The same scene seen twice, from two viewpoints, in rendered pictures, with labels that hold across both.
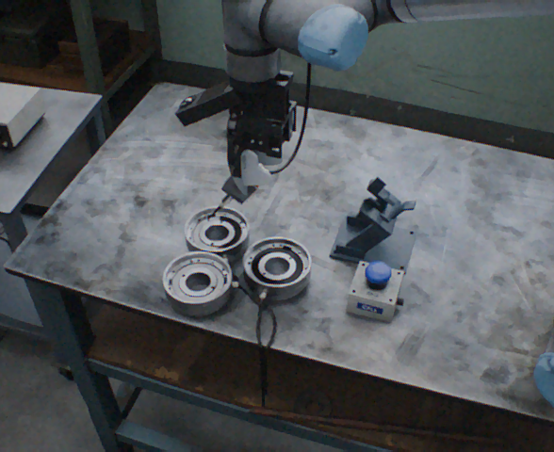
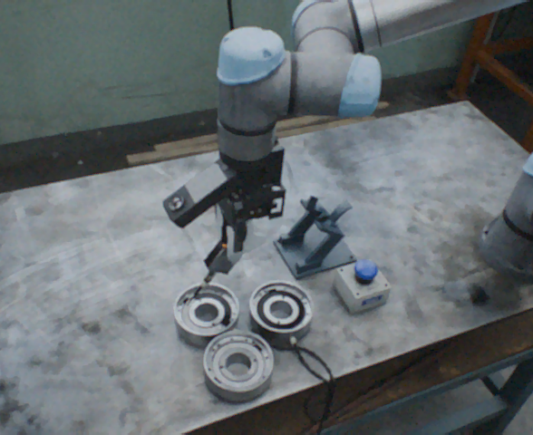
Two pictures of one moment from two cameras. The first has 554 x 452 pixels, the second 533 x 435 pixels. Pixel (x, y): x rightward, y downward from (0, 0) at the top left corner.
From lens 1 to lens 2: 58 cm
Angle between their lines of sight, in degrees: 34
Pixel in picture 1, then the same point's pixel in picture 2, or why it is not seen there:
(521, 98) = (201, 85)
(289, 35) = (328, 99)
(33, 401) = not seen: outside the picture
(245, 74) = (259, 152)
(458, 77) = (144, 87)
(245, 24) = (269, 101)
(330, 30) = (373, 82)
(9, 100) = not seen: outside the picture
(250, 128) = (256, 201)
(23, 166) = not seen: outside the picture
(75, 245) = (71, 413)
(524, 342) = (470, 263)
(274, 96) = (274, 162)
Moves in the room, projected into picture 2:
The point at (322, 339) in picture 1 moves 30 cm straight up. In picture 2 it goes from (359, 345) to (402, 213)
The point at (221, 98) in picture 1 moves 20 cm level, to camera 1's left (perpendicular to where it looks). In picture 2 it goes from (227, 184) to (93, 256)
